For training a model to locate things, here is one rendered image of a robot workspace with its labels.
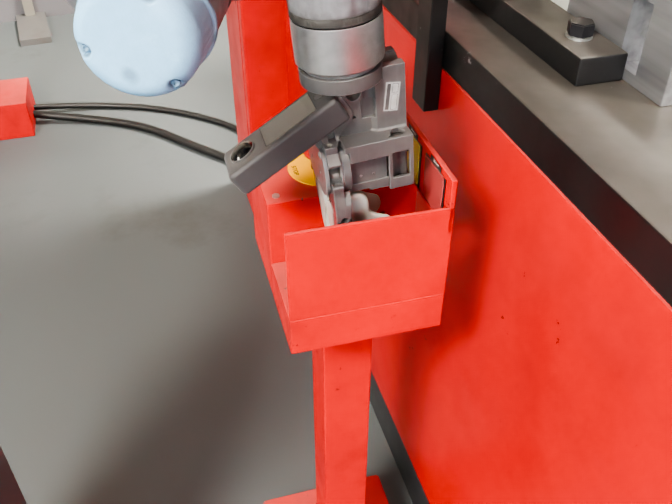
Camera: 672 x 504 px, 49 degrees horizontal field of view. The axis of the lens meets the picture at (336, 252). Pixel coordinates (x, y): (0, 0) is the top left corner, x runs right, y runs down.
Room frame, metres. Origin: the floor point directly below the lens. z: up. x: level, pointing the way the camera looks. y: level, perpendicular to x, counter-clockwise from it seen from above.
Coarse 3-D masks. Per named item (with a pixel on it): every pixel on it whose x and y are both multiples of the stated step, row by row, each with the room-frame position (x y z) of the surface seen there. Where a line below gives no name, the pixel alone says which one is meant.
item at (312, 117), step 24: (312, 96) 0.58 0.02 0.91; (288, 120) 0.56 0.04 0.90; (312, 120) 0.55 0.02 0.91; (336, 120) 0.55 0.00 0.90; (240, 144) 0.56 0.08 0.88; (264, 144) 0.55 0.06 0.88; (288, 144) 0.54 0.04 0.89; (312, 144) 0.54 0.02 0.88; (240, 168) 0.53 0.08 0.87; (264, 168) 0.53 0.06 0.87
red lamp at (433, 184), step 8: (432, 168) 0.59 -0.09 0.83; (424, 176) 0.61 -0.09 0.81; (432, 176) 0.59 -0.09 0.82; (440, 176) 0.57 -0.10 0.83; (424, 184) 0.61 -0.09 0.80; (432, 184) 0.59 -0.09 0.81; (440, 184) 0.57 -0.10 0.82; (424, 192) 0.61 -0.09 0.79; (432, 192) 0.59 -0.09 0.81; (440, 192) 0.57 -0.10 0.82; (432, 200) 0.59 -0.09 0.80; (440, 200) 0.57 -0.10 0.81; (432, 208) 0.59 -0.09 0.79
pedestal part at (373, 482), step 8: (368, 480) 0.74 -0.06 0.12; (376, 480) 0.74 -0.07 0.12; (368, 488) 0.72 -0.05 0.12; (376, 488) 0.72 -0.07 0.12; (288, 496) 0.71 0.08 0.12; (296, 496) 0.71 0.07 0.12; (304, 496) 0.71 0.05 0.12; (312, 496) 0.71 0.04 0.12; (368, 496) 0.71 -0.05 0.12; (376, 496) 0.71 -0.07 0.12; (384, 496) 0.71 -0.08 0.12
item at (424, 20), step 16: (432, 0) 0.81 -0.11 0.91; (432, 16) 0.81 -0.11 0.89; (432, 32) 0.81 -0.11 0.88; (416, 48) 0.84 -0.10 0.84; (432, 48) 0.81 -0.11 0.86; (416, 64) 0.84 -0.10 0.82; (432, 64) 0.81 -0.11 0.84; (416, 80) 0.84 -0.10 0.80; (432, 80) 0.81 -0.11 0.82; (416, 96) 0.83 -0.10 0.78; (432, 96) 0.81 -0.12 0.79
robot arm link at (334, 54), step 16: (304, 32) 0.55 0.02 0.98; (320, 32) 0.54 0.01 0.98; (336, 32) 0.54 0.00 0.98; (352, 32) 0.54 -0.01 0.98; (368, 32) 0.55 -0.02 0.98; (304, 48) 0.55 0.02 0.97; (320, 48) 0.54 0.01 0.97; (336, 48) 0.54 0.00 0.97; (352, 48) 0.54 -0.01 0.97; (368, 48) 0.55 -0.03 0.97; (384, 48) 0.57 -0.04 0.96; (304, 64) 0.55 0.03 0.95; (320, 64) 0.54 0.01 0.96; (336, 64) 0.54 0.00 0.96; (352, 64) 0.54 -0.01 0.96; (368, 64) 0.55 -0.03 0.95
